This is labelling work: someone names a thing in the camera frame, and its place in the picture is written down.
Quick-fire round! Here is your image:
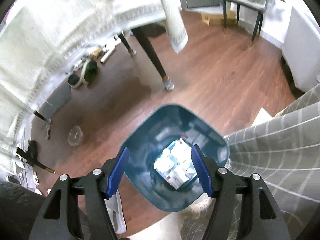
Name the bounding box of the white carton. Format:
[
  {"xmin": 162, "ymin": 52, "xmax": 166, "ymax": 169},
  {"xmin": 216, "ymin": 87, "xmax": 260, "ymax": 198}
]
[{"xmin": 153, "ymin": 138, "xmax": 197, "ymax": 190}]

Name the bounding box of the dark teal trash bin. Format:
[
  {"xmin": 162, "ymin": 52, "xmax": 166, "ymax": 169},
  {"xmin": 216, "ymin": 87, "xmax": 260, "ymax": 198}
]
[{"xmin": 123, "ymin": 104, "xmax": 229, "ymax": 212}]

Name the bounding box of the grey checked round tablecloth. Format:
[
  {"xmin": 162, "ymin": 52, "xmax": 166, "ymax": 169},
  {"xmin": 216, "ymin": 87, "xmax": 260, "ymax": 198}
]
[{"xmin": 181, "ymin": 86, "xmax": 319, "ymax": 239}]

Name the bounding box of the clear plastic dome lid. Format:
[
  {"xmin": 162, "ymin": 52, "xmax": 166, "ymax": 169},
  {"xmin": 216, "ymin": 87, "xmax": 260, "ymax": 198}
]
[{"xmin": 68, "ymin": 126, "xmax": 84, "ymax": 147}]

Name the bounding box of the green white slipper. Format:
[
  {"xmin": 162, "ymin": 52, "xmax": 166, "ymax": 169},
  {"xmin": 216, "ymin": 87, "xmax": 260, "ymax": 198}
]
[
  {"xmin": 80, "ymin": 60, "xmax": 98, "ymax": 85},
  {"xmin": 67, "ymin": 73, "xmax": 82, "ymax": 89}
]

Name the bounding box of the silver rolled tube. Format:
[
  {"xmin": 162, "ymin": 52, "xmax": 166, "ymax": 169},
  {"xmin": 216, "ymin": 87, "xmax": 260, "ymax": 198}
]
[{"xmin": 100, "ymin": 47, "xmax": 116, "ymax": 64}]

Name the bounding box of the grey armchair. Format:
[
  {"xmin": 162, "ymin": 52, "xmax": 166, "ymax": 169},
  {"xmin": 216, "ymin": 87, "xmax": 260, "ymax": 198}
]
[{"xmin": 281, "ymin": 8, "xmax": 319, "ymax": 92}]

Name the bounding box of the rear dark table leg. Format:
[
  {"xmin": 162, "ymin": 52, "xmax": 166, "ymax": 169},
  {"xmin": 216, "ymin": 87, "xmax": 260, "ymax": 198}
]
[{"xmin": 118, "ymin": 33, "xmax": 136, "ymax": 57}]

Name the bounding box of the dark table leg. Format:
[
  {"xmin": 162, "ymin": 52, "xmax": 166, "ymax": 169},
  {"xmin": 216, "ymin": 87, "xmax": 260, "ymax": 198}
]
[
  {"xmin": 132, "ymin": 27, "xmax": 175, "ymax": 92},
  {"xmin": 118, "ymin": 33, "xmax": 136, "ymax": 57}
]

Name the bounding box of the beige tablecloth side table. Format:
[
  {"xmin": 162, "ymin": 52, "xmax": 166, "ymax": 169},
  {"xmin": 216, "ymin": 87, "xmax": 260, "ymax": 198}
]
[{"xmin": 1, "ymin": 0, "xmax": 188, "ymax": 173}]

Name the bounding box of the cardboard box on floor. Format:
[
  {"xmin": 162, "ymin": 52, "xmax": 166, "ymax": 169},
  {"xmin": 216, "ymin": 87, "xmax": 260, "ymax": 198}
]
[{"xmin": 201, "ymin": 9, "xmax": 236, "ymax": 25}]

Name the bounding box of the front dark table leg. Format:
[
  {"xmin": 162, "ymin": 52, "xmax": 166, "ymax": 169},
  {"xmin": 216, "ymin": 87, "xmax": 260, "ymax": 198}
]
[{"xmin": 132, "ymin": 27, "xmax": 175, "ymax": 92}]

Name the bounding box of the grey dining chair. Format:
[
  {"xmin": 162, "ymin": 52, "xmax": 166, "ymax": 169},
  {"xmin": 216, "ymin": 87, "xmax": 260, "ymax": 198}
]
[{"xmin": 221, "ymin": 0, "xmax": 268, "ymax": 47}]

